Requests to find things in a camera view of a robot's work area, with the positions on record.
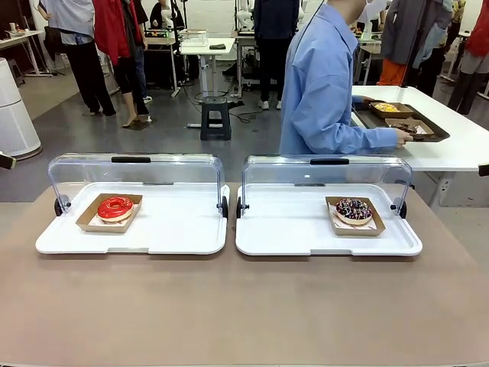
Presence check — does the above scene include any cardboard box of chocolate donut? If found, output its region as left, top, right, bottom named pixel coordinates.
left=384, top=117, right=436, bottom=141

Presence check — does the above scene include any cardboard box of yellow donut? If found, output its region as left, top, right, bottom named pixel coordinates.
left=368, top=100, right=416, bottom=120

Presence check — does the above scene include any black serving tray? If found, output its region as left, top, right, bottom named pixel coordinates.
left=352, top=100, right=452, bottom=144

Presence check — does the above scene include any person's right forearm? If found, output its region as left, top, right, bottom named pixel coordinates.
left=324, top=122, right=400, bottom=153

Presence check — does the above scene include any cardboard box of red donut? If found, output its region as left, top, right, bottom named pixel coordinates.
left=75, top=192, right=144, bottom=234

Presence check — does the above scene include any red glazed donut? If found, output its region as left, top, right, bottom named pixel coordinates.
left=96, top=195, right=135, bottom=224

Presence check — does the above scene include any sprinkled chocolate donut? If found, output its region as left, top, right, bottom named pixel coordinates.
left=335, top=196, right=374, bottom=226

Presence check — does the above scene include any person in blue shirt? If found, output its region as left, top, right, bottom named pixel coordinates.
left=279, top=0, right=400, bottom=156

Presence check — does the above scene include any person in dark clothes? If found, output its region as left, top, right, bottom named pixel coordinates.
left=253, top=0, right=302, bottom=111

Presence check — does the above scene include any person's right hand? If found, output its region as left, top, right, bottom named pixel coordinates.
left=394, top=128, right=416, bottom=148

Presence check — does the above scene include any large white table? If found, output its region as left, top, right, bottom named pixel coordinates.
left=350, top=84, right=489, bottom=210

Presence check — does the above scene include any white air purifier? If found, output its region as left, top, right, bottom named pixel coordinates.
left=0, top=57, right=43, bottom=158

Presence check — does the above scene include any mannequin in pale blue top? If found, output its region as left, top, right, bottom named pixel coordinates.
left=39, top=0, right=118, bottom=116

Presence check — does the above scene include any white background desk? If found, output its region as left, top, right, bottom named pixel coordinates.
left=0, top=28, right=53, bottom=78

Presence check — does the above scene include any clear display lid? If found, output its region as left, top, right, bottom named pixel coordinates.
left=47, top=152, right=225, bottom=216
left=241, top=154, right=416, bottom=216

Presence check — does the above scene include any figure in orange shorts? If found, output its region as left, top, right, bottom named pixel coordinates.
left=377, top=0, right=455, bottom=87

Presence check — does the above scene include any mannequin in red jacket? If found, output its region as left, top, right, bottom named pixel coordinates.
left=92, top=0, right=153, bottom=128

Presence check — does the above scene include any white display tray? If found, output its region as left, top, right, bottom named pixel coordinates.
left=35, top=182, right=230, bottom=255
left=235, top=182, right=424, bottom=257

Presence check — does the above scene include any dark plastic step stool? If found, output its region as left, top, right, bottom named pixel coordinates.
left=199, top=96, right=233, bottom=141

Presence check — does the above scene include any white height-adjustable desk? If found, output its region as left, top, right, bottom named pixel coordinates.
left=178, top=37, right=238, bottom=99

